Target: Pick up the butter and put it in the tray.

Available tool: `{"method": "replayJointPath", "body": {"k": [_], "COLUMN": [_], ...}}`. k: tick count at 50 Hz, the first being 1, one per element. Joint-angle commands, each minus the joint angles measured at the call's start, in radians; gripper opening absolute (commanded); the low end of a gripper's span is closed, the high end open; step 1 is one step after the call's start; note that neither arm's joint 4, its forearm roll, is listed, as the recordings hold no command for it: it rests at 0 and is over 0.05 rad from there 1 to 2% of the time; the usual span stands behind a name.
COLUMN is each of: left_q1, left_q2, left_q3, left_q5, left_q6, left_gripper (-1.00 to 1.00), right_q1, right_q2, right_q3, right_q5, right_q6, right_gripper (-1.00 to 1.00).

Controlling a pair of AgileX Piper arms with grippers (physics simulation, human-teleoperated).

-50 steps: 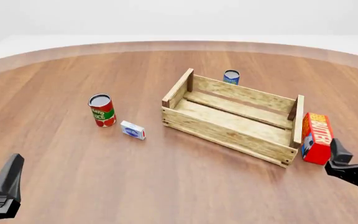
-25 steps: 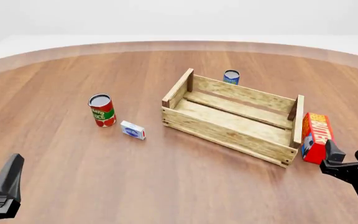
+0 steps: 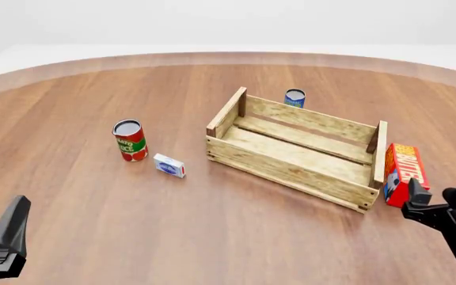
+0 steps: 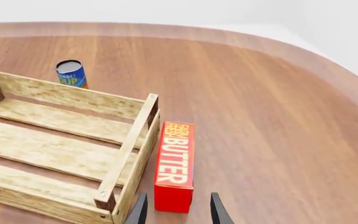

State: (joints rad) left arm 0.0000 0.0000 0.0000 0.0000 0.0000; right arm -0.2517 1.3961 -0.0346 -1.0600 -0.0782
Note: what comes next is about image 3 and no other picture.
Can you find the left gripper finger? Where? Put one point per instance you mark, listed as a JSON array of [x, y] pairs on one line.
[[10, 228]]

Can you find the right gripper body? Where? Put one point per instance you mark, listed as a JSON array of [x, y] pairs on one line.
[[428, 215]]

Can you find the red butter box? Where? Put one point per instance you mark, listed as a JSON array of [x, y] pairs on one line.
[[404, 166]]

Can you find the wooden slat tray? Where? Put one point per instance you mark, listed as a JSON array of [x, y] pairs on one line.
[[291, 154]]

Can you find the red tomato sauce can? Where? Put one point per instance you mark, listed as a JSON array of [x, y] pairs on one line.
[[131, 145]]

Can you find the small blue can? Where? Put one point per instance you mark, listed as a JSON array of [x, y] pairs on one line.
[[294, 101]]

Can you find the small white and blue box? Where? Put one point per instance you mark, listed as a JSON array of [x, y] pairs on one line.
[[168, 166]]

